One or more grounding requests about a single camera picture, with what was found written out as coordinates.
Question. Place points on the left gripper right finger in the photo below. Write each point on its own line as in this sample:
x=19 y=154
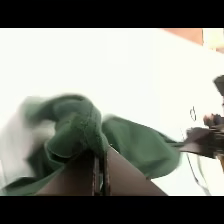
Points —
x=128 y=180

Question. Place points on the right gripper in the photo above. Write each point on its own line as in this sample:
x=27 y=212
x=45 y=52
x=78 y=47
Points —
x=218 y=133

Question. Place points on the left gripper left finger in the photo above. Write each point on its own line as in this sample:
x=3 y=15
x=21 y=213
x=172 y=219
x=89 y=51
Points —
x=75 y=180

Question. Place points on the green T-shirt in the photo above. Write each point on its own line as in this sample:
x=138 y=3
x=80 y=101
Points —
x=143 y=146

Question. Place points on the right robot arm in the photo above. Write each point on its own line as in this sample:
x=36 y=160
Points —
x=220 y=85

